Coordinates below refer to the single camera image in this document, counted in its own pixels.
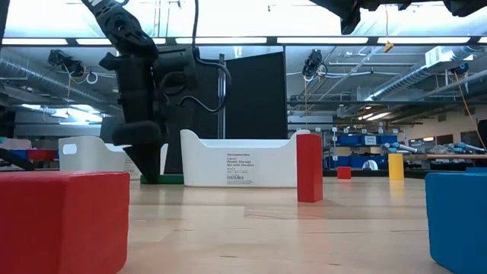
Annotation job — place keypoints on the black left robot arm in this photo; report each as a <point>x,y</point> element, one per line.
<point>121,26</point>

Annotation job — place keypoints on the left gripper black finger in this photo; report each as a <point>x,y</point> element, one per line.
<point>142,152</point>

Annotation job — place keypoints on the black table frame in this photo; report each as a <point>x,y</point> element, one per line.
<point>373,173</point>

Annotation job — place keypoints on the yellow wooden block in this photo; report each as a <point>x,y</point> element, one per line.
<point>396,166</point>

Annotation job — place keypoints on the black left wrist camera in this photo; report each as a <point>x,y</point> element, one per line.
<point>177,72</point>

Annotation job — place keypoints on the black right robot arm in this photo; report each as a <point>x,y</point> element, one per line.
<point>354,11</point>

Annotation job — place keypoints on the blue wooden block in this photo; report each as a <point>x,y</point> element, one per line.
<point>458,220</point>

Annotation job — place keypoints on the yellow hanging tag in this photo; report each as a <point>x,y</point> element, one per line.
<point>388,47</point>

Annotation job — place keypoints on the red storage bin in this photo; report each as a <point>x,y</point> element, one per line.
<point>42,154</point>

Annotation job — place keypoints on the shelf with blue bins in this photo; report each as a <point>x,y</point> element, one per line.
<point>361,150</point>

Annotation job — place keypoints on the white plastic storage bin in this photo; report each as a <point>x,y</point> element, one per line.
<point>91,154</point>

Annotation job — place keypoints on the black ceiling-hung device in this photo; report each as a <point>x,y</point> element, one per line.
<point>314,62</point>
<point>64,62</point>

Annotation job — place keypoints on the background work table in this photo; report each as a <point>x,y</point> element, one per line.
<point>445,157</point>

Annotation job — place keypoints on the black panel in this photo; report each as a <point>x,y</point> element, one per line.
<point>258,95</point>

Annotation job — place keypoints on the metal post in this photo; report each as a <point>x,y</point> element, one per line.
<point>221,95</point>

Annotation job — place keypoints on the white plastic bin with label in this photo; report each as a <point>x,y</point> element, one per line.
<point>239,163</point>

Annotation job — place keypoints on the long green wooden block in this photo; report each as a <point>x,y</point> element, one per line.
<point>171,179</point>

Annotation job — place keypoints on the black rig frame bar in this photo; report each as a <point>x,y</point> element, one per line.
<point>243,40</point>

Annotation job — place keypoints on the long red wooden block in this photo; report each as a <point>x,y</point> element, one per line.
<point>309,167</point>

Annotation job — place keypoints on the silver ventilation duct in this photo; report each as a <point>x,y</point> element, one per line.
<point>411,74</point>
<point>45,80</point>

